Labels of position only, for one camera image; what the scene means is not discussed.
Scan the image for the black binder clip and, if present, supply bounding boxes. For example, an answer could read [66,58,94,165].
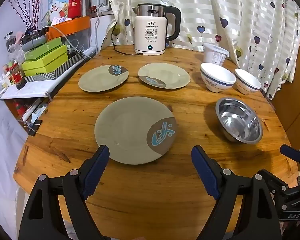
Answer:
[24,119,43,133]

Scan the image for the white plastic tub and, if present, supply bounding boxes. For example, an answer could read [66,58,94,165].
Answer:
[202,43,230,67]

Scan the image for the wooden cabinet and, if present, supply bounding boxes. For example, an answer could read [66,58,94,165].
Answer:
[271,76,300,140]

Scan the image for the large white blue-banded bowl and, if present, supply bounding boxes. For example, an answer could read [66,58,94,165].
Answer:
[200,62,237,93]

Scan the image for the orange-lidded clear storage box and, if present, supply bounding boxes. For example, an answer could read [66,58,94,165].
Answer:
[46,16,92,55]

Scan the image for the heart print striped curtain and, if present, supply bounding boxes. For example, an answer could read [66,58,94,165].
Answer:
[105,0,300,100]

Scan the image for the red cartoon gift bag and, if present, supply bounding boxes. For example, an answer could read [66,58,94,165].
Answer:
[42,0,87,24]

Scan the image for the small white blue-banded bowl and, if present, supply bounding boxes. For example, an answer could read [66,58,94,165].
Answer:
[234,68,262,95]

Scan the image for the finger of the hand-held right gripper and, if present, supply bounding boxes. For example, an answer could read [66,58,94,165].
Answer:
[261,169,289,198]
[280,144,300,178]

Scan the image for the grey-green fish print plate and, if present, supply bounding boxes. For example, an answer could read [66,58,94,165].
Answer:
[94,96,177,165]
[78,64,129,92]
[138,63,191,90]

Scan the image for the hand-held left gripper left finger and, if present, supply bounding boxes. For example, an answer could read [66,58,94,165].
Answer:
[18,144,110,240]

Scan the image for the lime green box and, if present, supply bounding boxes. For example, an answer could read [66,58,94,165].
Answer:
[24,44,67,62]
[21,52,69,77]

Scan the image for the white electric kettle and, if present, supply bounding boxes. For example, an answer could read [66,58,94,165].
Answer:
[132,3,182,55]

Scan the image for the white cable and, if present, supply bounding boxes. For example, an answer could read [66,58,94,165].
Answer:
[51,25,74,49]

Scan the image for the black white chevron box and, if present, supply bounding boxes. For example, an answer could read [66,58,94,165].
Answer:
[25,50,87,82]

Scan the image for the grey oval device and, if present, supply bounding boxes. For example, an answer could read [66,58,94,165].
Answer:
[22,35,48,52]

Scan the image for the red labelled jar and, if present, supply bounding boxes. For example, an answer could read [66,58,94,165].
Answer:
[9,61,25,90]

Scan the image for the black kettle power cable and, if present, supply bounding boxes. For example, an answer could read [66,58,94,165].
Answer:
[111,21,140,55]

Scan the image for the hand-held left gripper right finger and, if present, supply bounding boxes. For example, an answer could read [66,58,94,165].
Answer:
[191,145,282,240]

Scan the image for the purple dried branches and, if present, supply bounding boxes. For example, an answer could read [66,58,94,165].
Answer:
[14,0,47,30]

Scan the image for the stainless steel bowl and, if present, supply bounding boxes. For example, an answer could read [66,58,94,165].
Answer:
[215,97,263,145]

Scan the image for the white shelf board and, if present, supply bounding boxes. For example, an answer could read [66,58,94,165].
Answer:
[0,79,52,100]

